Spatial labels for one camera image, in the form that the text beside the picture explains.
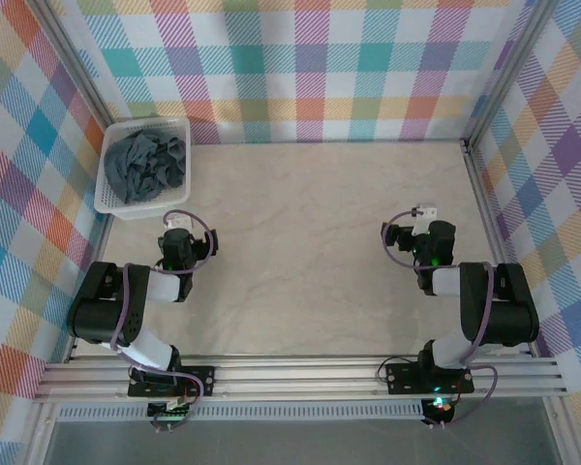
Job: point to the plaid backdrop cloth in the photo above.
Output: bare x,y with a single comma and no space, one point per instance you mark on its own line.
295,63
561,169
14,169

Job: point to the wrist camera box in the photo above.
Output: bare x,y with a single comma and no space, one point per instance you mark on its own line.
179,223
425,215

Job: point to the grey t-shirt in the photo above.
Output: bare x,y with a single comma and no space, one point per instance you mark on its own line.
140,169

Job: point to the white perforated plastic basket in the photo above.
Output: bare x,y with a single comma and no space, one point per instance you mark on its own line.
107,203

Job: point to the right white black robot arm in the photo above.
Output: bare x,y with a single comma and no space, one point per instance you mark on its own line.
508,315

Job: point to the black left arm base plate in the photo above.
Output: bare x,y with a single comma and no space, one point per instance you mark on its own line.
203,380

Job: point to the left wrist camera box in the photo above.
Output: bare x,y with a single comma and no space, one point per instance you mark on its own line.
179,223

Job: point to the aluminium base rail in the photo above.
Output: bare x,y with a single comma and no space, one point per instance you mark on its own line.
295,378

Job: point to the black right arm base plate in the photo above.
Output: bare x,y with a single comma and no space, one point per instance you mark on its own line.
402,378

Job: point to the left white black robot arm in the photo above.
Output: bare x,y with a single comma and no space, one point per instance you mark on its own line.
97,315

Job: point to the aluminium frame post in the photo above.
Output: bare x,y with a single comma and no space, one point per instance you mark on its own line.
508,72
72,63

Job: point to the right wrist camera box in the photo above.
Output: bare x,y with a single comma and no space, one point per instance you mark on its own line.
425,215

